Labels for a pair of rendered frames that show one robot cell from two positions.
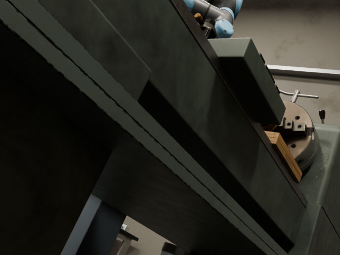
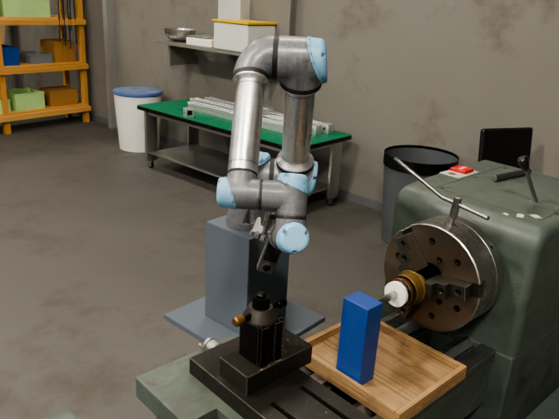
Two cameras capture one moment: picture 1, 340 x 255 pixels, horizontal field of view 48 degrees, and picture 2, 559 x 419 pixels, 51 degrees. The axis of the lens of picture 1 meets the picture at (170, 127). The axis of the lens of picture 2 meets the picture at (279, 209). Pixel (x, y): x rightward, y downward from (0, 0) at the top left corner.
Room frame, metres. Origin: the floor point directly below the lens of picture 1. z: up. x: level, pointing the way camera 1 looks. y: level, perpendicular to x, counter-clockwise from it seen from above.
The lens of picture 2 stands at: (-0.06, -0.12, 1.81)
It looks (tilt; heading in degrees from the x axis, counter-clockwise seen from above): 20 degrees down; 6
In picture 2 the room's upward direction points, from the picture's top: 3 degrees clockwise
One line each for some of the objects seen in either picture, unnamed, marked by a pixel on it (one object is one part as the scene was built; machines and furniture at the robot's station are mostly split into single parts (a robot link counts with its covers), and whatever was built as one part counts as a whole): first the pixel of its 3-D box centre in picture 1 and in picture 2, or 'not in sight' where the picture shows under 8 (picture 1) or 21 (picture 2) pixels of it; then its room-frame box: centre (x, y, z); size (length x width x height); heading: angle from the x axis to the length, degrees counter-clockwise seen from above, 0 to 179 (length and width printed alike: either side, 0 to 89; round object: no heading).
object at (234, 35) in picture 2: not in sight; (244, 36); (5.65, 0.87, 1.41); 0.49 x 0.40 x 0.28; 55
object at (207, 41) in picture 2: not in sight; (209, 41); (5.93, 1.28, 1.32); 0.37 x 0.35 x 0.09; 55
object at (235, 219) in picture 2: not in sight; (249, 208); (1.69, 0.15, 1.15); 0.15 x 0.15 x 0.10
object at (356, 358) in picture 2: not in sight; (358, 338); (1.23, -0.21, 1.00); 0.08 x 0.06 x 0.23; 49
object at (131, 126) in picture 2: not in sight; (138, 119); (6.46, 2.23, 0.34); 0.58 x 0.55 x 0.68; 55
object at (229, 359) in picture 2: not in sight; (266, 359); (1.09, 0.00, 1.00); 0.20 x 0.10 x 0.05; 139
